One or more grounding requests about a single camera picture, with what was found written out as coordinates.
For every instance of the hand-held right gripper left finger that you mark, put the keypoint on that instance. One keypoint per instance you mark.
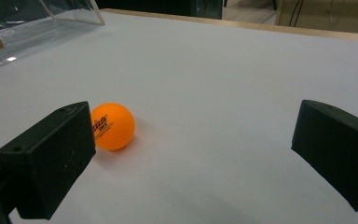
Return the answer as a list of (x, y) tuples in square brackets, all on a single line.
[(48, 161)]

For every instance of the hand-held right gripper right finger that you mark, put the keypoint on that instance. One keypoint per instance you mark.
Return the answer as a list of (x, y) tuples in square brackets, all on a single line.
[(338, 149)]

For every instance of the orange table tennis ball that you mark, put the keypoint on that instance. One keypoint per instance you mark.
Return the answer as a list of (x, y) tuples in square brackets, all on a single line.
[(115, 127)]

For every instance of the clear plastic box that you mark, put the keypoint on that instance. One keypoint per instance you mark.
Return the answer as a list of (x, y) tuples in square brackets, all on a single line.
[(28, 28)]

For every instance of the dark cabinet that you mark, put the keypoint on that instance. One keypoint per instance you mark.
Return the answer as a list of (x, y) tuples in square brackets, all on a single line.
[(167, 7)]

